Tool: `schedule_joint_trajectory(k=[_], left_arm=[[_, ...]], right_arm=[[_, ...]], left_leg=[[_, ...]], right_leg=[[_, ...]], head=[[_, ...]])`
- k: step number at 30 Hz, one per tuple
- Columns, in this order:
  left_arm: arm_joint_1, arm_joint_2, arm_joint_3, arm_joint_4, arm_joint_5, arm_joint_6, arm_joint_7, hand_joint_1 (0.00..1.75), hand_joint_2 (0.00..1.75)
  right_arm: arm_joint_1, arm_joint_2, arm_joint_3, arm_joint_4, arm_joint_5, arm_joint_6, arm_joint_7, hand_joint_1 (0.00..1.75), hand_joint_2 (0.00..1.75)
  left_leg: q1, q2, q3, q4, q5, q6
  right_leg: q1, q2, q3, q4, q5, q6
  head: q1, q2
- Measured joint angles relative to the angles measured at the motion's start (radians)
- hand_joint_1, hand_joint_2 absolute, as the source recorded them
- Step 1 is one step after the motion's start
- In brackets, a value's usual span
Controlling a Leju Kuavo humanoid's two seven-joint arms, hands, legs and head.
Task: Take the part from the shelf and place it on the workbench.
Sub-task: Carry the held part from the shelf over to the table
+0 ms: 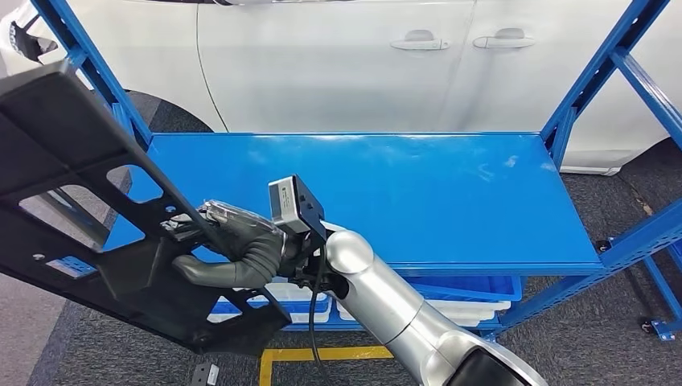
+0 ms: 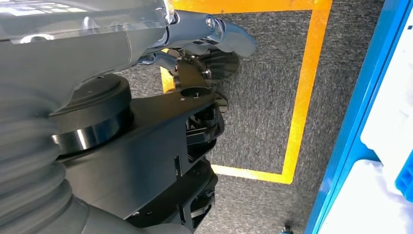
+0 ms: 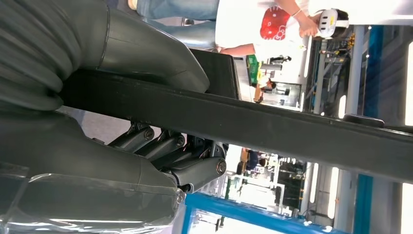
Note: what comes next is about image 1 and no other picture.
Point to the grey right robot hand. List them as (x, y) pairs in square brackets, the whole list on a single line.
[(240, 224)]

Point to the black plastic car part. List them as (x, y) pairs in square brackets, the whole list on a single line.
[(48, 128)]

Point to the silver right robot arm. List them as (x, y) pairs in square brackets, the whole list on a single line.
[(373, 287)]

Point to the blue metal shelf rack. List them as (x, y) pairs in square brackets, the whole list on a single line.
[(373, 197)]

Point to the small black white robot part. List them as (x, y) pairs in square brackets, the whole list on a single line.
[(200, 375)]

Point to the white plastic bin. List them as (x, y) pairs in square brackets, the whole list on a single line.
[(304, 298)]

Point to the yellow floor tape square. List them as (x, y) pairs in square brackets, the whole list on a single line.
[(319, 353)]

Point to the white car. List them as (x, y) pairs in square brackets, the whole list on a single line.
[(319, 69)]

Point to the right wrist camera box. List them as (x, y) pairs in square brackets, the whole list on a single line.
[(304, 205)]

